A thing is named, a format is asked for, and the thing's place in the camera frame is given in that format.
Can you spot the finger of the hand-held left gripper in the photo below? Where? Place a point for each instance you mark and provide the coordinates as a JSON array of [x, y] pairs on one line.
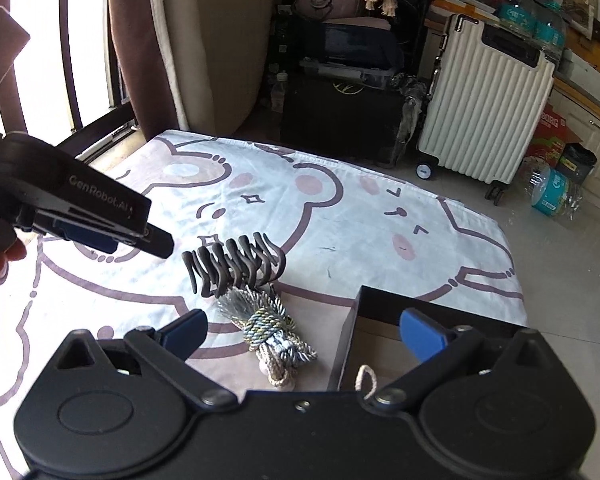
[[87, 237], [155, 242]]

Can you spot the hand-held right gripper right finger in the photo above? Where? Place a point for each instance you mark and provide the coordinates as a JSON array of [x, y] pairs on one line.
[[422, 332]]

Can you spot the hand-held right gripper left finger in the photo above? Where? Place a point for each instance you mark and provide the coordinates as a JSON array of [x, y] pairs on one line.
[[185, 332]]

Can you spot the black storage box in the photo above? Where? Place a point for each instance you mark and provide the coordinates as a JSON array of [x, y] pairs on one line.
[[347, 345]]

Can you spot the black hair claw clip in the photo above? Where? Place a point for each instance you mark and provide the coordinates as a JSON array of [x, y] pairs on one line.
[[235, 265]]

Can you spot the person's left hand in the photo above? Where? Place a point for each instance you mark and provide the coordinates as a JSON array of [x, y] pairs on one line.
[[2, 265]]

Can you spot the dark window grille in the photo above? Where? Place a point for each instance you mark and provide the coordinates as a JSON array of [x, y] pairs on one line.
[[67, 35]]

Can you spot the printed bear blanket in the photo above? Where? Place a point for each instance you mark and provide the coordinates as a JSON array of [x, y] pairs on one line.
[[330, 210]]

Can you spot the brown curtain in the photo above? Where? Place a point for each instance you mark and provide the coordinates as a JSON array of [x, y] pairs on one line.
[[140, 35]]

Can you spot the large plastic water bottle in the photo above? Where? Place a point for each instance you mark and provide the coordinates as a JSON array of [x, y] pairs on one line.
[[552, 192]]

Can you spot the small clear bottle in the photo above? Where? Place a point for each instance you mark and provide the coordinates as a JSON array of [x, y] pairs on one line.
[[278, 92]]

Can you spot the beige mattress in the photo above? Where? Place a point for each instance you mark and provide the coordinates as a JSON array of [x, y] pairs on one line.
[[215, 45]]

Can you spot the black amplifier case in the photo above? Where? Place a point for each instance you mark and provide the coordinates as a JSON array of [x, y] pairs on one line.
[[340, 125]]

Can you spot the white ribbed suitcase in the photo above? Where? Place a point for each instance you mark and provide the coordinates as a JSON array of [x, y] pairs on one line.
[[480, 110]]

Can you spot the black trash bin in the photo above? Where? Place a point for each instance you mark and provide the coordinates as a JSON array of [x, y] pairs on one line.
[[577, 162]]

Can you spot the red cardboard box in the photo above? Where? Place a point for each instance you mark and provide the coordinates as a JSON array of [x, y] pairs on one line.
[[545, 132]]

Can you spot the dark blue bag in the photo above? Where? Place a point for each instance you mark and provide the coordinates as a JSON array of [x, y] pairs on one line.
[[350, 42]]

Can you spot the white box on counter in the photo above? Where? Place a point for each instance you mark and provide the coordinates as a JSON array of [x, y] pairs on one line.
[[582, 72]]

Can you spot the wrapped water bottle pack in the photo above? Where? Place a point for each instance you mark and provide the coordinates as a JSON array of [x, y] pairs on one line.
[[530, 22]]

